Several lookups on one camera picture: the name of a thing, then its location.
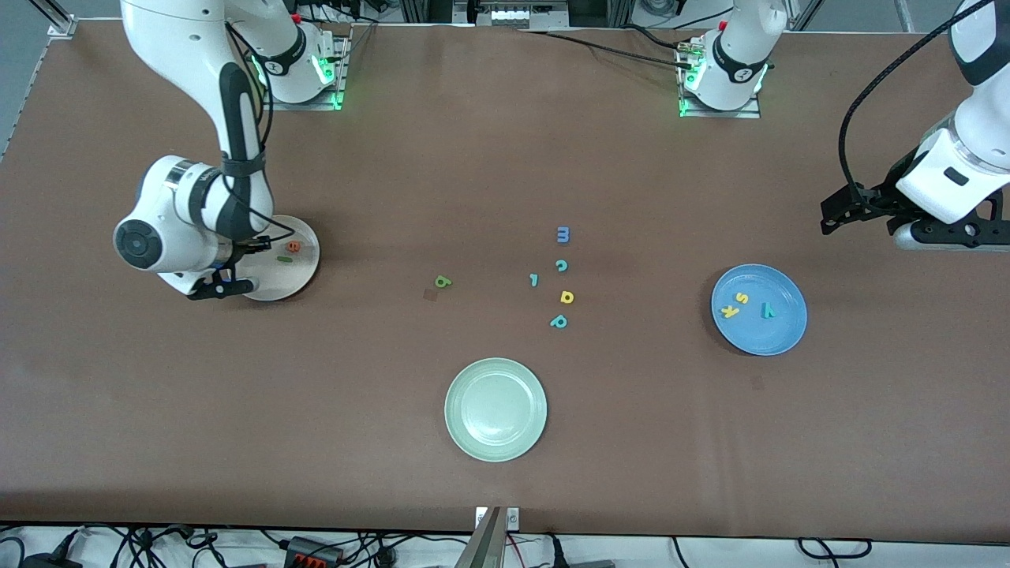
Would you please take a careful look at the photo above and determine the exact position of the beige brown round plate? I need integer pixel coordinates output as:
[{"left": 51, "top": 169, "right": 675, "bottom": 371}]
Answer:
[{"left": 237, "top": 215, "right": 322, "bottom": 302}]

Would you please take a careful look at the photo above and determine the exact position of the blue round plate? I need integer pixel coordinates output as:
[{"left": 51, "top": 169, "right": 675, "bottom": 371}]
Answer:
[{"left": 710, "top": 263, "right": 809, "bottom": 357}]

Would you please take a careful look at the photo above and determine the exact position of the pale green round plate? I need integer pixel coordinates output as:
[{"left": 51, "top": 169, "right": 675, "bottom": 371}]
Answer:
[{"left": 444, "top": 357, "right": 548, "bottom": 463}]

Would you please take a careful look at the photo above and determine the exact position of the black orange power strip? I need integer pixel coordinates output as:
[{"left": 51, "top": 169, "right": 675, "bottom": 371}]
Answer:
[{"left": 284, "top": 536, "right": 345, "bottom": 566}]

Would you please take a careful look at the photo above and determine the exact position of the silver electronics box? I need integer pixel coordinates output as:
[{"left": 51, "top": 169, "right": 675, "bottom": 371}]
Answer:
[{"left": 469, "top": 0, "right": 570, "bottom": 31}]

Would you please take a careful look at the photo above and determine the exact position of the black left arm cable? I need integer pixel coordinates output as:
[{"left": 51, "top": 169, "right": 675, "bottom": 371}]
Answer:
[{"left": 838, "top": 0, "right": 995, "bottom": 194}]

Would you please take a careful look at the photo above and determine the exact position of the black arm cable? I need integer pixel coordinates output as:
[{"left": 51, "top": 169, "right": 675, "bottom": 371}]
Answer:
[
  {"left": 221, "top": 20, "right": 297, "bottom": 253},
  {"left": 838, "top": 0, "right": 995, "bottom": 194}
]

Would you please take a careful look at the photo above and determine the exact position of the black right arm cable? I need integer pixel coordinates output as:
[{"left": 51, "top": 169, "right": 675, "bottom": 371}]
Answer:
[{"left": 221, "top": 20, "right": 297, "bottom": 253}]

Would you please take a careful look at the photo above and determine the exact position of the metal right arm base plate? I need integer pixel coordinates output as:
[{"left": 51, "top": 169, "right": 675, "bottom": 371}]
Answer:
[{"left": 262, "top": 28, "right": 353, "bottom": 112}]

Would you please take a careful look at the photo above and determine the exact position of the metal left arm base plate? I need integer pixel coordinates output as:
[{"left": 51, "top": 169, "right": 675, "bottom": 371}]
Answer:
[{"left": 679, "top": 35, "right": 763, "bottom": 120}]

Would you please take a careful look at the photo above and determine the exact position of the long black table cable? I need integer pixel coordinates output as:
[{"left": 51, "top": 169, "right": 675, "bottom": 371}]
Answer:
[{"left": 521, "top": 28, "right": 695, "bottom": 70}]

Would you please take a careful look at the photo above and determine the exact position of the aluminium frame profile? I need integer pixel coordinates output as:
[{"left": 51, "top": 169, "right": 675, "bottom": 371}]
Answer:
[{"left": 32, "top": 0, "right": 77, "bottom": 39}]

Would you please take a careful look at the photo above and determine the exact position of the grey metal camera post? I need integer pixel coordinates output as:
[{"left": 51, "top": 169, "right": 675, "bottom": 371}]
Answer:
[{"left": 454, "top": 506, "right": 506, "bottom": 568}]

